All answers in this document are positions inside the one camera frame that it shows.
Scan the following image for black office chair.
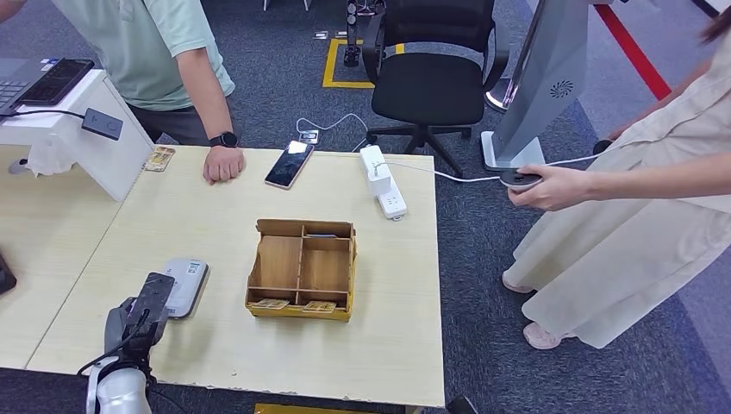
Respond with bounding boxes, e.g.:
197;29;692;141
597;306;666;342
360;0;511;179

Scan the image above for white power strip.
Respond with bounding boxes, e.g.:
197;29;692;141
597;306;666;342
359;144;409;221

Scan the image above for white grey card reader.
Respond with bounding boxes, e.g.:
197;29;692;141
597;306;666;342
162;258;210;319

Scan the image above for chrome round stand base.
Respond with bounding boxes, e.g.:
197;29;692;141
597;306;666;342
484;77;518;114

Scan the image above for thin black device cable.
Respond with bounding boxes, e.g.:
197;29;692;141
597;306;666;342
0;108;87;122

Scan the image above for black robot legs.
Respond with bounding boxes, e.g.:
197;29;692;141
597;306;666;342
342;0;386;68

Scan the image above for white floor cable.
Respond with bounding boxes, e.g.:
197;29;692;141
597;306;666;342
295;112;370;151

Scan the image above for black floor object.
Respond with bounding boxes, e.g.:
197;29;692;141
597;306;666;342
445;394;479;414

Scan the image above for small black box device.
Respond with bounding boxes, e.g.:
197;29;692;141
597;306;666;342
80;108;124;141

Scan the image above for wooden organizer box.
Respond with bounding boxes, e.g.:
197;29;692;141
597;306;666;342
245;218;359;323

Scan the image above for person's left hand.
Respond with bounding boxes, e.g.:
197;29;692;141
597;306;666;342
203;145;247;185

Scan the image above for person's hand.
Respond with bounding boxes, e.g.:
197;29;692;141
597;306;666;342
507;164;595;212

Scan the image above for long white charger cable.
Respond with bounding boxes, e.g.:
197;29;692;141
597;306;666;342
373;145;627;185

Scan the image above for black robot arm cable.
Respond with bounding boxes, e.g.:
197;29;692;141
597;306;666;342
77;308;153;379

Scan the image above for white raised counter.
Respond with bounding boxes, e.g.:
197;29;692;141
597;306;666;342
0;68;155;202

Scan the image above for grey kiosk stand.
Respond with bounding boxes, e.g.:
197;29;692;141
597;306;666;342
480;0;592;173

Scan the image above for black round device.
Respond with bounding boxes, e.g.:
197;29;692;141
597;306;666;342
499;166;544;192

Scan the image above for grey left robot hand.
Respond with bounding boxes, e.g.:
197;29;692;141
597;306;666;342
104;296;140;360

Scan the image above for smartphone with pink case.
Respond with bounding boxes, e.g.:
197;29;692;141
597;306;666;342
263;140;316;191

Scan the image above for person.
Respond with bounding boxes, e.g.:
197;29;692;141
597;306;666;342
501;5;731;351
0;0;247;185

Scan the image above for white charger block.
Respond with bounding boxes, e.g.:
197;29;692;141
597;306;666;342
365;160;394;198

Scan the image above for grey laptop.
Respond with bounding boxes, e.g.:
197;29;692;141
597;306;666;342
0;57;53;118

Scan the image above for pink shoe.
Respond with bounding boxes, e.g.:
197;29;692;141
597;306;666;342
501;271;535;295
522;321;578;351

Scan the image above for white crumpled tissue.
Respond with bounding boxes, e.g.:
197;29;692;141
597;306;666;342
25;134;78;179

